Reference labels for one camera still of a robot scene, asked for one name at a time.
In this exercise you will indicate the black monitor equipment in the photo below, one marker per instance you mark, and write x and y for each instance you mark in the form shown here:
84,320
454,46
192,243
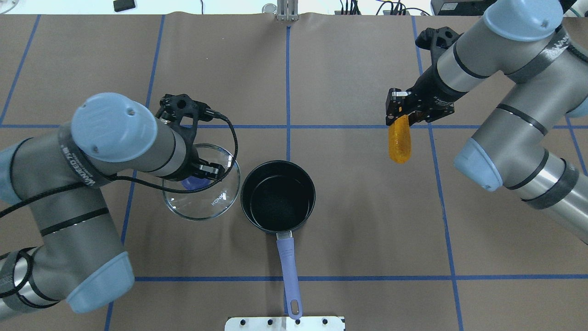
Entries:
459,7

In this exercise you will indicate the yellow corn cob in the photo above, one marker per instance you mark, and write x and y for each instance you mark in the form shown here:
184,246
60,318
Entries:
399,140

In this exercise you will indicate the dark blue saucepan purple handle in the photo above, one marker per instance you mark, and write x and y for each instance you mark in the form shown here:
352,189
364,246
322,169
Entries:
278,197

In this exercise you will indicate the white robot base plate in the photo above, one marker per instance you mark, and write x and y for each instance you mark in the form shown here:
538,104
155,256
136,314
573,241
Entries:
285,323

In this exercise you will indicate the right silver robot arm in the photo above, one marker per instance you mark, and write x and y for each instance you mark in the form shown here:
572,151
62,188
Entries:
527,42

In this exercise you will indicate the small black device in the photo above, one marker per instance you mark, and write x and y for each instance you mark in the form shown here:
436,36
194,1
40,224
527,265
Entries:
123,5

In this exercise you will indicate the brown table mat blue grid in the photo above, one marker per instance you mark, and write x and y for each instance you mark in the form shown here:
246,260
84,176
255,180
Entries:
398,172

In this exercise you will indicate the glass lid purple knob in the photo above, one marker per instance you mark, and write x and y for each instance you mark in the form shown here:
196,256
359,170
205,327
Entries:
215,200

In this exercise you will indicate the aluminium frame post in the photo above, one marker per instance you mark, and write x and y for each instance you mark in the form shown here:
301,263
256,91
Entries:
287,10

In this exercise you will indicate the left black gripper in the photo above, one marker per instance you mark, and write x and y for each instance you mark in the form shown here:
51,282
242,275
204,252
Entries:
189,168

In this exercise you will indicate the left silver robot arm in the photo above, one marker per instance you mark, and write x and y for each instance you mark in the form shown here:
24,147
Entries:
59,175

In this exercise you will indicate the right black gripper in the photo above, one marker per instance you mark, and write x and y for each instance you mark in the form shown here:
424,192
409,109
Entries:
430,88

